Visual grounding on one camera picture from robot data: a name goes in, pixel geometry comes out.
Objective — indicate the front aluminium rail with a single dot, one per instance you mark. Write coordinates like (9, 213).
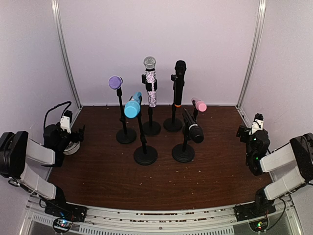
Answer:
(208, 221)

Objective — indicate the left aluminium corner post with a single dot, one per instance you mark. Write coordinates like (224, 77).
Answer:
(64, 54)

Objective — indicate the black stand of orange-ring microphone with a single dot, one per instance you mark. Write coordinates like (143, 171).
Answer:
(174, 124)

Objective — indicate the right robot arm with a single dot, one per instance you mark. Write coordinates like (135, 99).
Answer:
(259, 161)

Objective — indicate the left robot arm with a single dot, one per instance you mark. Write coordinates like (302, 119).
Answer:
(16, 148)

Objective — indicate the black stand of rhinestone microphone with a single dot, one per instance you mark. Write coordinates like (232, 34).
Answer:
(151, 128)

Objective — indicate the rhinestone silver microphone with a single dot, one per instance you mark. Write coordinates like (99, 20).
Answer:
(150, 81)

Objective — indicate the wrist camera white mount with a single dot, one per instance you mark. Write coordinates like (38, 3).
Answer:
(65, 121)
(257, 124)

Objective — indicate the aluminium corner post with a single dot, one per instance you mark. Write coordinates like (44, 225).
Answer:
(64, 54)
(259, 26)

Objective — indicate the black stand of blue microphone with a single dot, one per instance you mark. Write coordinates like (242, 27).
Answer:
(144, 155)

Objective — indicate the pink microphone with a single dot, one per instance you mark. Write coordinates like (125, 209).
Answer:
(199, 105)

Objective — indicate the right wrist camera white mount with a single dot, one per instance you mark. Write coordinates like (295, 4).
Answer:
(257, 124)

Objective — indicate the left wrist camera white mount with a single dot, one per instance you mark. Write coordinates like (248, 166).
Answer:
(65, 121)

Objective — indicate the right aluminium corner post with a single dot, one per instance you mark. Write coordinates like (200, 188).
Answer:
(259, 26)

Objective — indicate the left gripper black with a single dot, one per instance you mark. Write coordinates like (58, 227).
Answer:
(80, 135)

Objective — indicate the black microphone with white band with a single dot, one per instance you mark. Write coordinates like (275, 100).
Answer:
(198, 137)

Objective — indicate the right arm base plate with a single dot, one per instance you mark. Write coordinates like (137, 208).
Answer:
(251, 211)

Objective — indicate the black stand of purple microphone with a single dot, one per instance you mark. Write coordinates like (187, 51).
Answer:
(125, 135)

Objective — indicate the purple microphone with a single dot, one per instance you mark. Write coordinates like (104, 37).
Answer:
(115, 82)

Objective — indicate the black stand of pink microphone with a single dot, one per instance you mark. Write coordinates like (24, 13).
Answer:
(191, 126)

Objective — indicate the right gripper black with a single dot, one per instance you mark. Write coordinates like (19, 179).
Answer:
(244, 130)

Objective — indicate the blue microphone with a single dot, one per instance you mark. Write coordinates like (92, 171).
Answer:
(133, 106)

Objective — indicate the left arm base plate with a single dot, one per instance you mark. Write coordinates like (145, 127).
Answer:
(72, 212)

